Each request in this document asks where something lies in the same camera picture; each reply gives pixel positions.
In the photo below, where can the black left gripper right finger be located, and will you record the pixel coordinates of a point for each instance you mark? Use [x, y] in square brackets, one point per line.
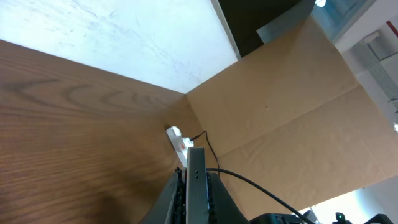
[222, 208]

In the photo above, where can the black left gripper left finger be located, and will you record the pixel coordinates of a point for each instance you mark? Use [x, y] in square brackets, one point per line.
[170, 207]

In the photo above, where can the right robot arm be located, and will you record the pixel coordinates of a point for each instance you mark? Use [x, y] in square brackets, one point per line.
[276, 218]

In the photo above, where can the white power strip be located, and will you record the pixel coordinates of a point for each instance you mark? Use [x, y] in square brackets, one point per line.
[179, 143]

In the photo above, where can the brown cardboard panel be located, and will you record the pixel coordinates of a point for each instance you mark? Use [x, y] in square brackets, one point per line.
[292, 125]

